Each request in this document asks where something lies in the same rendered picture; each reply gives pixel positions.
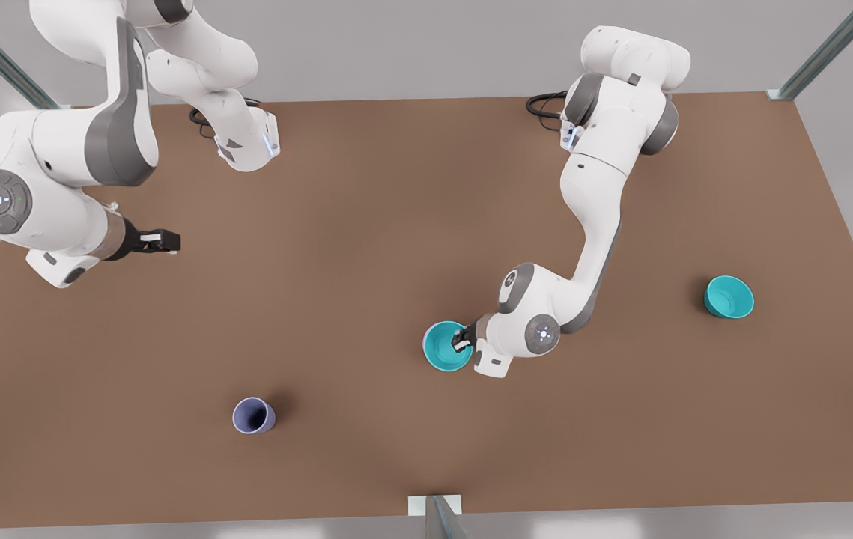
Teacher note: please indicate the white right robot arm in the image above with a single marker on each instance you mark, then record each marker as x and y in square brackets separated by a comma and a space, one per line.
[59, 142]

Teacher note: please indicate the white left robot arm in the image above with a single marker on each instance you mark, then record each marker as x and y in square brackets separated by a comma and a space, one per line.
[598, 187]

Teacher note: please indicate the teal bowl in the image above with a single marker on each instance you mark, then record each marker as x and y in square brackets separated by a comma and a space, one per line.
[439, 350]
[729, 297]

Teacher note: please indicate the purple cup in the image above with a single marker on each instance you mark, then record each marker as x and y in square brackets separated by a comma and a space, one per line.
[252, 416]

